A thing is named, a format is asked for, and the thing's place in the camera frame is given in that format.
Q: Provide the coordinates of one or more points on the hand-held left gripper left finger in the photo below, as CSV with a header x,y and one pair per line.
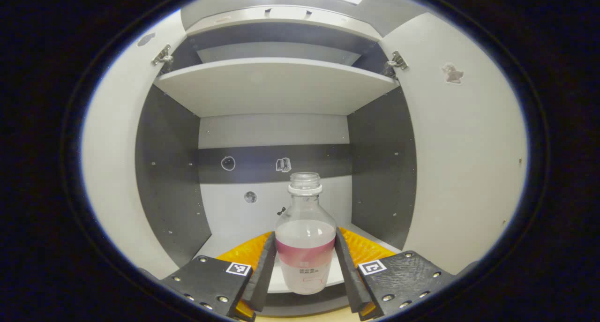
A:
x,y
265,280

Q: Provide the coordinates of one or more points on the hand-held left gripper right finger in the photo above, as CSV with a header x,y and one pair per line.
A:
x,y
349,280

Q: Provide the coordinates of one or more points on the clear bottle with pink label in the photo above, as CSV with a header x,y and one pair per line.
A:
x,y
304,237

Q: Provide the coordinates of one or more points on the white and grey cabinet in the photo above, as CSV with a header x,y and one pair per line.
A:
x,y
276,87

